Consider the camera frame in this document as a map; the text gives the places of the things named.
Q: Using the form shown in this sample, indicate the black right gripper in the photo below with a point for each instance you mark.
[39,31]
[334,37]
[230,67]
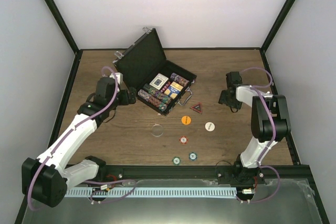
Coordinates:
[222,100]

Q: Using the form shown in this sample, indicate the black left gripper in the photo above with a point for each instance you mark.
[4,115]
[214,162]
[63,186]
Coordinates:
[126,101]

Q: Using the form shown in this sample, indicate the blue orange chip row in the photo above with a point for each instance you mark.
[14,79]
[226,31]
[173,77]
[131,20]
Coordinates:
[152,100]

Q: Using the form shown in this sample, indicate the red black triangular button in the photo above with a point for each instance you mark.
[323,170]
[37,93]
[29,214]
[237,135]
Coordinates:
[197,108]

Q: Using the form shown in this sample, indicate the white round dealer button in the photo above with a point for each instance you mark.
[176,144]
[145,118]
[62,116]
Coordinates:
[210,126]

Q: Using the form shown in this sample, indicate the black poker set case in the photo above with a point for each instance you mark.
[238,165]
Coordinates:
[143,60]

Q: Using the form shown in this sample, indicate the clear round button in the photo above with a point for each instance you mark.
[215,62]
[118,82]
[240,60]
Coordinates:
[157,130]

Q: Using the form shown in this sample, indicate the orange big blind button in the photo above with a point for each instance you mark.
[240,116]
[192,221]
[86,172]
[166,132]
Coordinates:
[186,120]

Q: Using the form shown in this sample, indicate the purple poker chip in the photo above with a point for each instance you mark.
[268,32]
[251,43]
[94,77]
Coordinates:
[192,156]

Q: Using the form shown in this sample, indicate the teal poker chip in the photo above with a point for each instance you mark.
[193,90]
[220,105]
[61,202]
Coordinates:
[176,160]

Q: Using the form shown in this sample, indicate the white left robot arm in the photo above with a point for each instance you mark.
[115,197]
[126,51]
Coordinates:
[47,178]

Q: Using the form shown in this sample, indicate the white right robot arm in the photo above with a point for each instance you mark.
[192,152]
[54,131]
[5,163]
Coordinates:
[270,121]

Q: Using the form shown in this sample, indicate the mixed colour chip row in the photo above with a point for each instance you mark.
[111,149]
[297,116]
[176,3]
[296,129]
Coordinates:
[157,94]

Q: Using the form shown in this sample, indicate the white playing card deck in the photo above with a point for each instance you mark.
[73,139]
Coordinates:
[159,81]

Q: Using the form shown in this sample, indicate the red dice row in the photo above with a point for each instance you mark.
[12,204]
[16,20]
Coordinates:
[165,87]

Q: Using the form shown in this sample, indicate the blue yellow card box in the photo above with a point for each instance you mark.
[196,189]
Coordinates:
[173,90]

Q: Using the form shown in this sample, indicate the red poker chip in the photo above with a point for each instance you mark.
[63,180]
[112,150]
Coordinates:
[183,140]

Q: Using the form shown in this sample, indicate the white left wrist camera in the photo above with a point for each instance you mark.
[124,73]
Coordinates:
[118,77]

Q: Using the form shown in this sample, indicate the black enclosure frame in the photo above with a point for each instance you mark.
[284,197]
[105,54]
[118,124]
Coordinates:
[297,170]

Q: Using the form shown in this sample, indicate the light blue slotted rail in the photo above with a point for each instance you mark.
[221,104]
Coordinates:
[156,192]

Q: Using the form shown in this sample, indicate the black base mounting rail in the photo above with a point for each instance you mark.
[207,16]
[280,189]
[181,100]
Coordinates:
[225,174]

